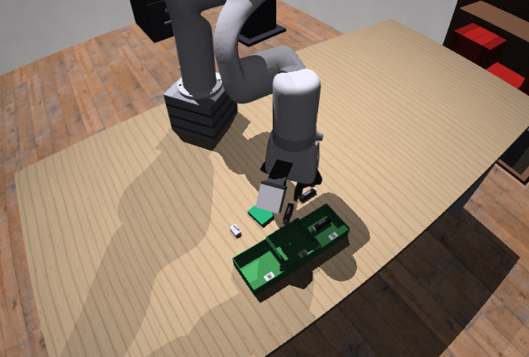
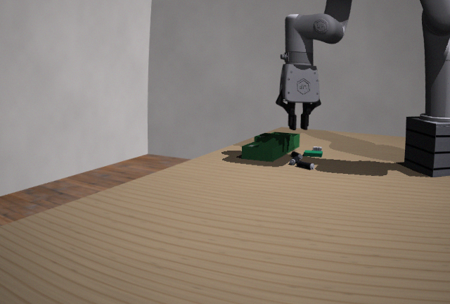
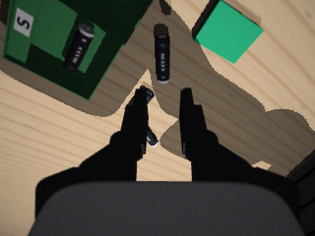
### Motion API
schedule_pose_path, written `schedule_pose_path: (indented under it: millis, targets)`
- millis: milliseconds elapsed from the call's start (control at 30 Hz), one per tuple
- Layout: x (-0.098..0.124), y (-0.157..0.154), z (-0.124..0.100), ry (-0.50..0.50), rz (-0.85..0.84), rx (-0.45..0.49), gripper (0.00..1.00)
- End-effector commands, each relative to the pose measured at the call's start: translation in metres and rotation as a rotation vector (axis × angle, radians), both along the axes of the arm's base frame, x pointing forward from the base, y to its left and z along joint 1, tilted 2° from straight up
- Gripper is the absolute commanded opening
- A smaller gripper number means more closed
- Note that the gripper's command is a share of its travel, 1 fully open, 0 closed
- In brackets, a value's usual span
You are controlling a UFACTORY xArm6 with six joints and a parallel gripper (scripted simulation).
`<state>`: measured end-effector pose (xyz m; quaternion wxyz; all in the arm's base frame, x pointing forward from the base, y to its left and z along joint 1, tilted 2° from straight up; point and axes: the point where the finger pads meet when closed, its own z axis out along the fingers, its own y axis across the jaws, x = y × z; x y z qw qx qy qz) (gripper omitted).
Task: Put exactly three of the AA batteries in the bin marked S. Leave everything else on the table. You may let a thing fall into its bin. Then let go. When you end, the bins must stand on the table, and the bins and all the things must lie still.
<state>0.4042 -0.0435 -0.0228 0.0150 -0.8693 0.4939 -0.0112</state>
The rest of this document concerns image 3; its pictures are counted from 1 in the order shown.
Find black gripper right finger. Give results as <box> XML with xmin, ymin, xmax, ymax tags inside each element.
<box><xmin>179</xmin><ymin>88</ymin><xmax>300</xmax><ymax>225</ymax></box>

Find black aa battery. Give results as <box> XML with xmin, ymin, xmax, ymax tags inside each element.
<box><xmin>147</xmin><ymin>127</ymin><xmax>158</xmax><ymax>147</ymax></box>
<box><xmin>156</xmin><ymin>34</ymin><xmax>170</xmax><ymax>84</ymax></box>
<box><xmin>144</xmin><ymin>88</ymin><xmax>155</xmax><ymax>103</ymax></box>
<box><xmin>63</xmin><ymin>24</ymin><xmax>95</xmax><ymax>73</ymax></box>

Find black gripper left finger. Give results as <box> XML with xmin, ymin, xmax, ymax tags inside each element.
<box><xmin>34</xmin><ymin>88</ymin><xmax>149</xmax><ymax>220</ymax></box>

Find green bins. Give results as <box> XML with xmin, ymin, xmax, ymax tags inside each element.
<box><xmin>2</xmin><ymin>0</ymin><xmax>154</xmax><ymax>100</ymax></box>

